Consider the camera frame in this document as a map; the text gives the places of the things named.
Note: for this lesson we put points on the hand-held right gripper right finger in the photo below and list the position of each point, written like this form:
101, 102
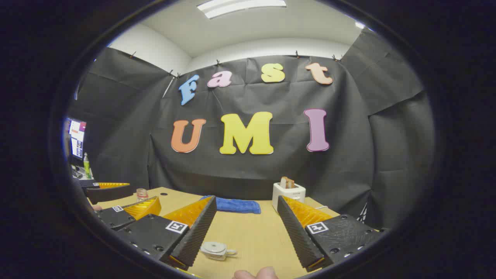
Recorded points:
292, 232

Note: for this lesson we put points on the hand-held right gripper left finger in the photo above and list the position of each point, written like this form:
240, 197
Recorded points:
199, 228

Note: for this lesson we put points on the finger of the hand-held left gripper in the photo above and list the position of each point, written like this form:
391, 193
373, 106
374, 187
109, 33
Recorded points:
106, 193
114, 217

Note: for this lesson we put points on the white ceramic teacup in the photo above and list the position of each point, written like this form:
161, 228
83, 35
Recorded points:
217, 256

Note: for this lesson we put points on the clear plastic water bottle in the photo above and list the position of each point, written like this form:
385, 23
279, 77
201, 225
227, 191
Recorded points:
142, 194

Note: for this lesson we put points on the green drink bottle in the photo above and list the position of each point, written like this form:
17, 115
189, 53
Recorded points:
86, 166

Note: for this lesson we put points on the white side desk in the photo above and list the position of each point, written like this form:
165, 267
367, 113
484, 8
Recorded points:
87, 176

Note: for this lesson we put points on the black keyboard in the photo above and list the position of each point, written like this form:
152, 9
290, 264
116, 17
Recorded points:
76, 173

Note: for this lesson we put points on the white toaster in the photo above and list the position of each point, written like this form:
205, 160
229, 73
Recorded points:
288, 193

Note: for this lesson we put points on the blue towel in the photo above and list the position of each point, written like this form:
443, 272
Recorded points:
236, 205

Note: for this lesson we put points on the bread slice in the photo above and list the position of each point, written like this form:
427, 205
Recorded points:
287, 182

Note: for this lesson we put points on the computer monitor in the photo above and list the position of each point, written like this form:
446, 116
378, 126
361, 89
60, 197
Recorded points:
77, 137

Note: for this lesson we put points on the ceiling light panel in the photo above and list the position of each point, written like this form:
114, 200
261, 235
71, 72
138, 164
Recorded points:
240, 7

